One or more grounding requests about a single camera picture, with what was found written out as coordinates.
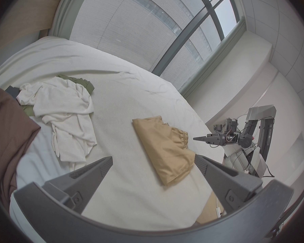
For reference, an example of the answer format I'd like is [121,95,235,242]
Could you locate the green garment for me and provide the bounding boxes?
[21,73,95,117]

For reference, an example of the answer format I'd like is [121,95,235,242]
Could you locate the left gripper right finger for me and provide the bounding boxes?
[194,154,263,212]

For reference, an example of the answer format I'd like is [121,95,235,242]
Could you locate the white cable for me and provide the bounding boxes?
[215,198,223,218]

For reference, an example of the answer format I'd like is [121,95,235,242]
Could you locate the tan shorts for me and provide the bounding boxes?
[132,115,195,186]

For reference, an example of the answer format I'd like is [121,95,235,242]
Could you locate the dark grey garment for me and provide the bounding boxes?
[5,85,21,102]

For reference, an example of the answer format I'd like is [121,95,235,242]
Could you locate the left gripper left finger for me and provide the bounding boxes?
[44,156,114,211]

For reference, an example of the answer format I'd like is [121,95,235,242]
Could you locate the white garment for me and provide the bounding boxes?
[16,76,97,171]

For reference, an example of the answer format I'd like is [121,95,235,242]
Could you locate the window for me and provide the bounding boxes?
[70,0,240,91]

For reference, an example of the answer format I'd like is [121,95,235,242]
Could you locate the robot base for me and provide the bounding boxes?
[222,146,268,178]

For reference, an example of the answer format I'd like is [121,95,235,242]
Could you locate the bed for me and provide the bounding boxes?
[0,0,224,232]

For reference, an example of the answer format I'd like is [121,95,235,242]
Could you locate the brown garment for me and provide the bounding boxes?
[0,86,41,205]

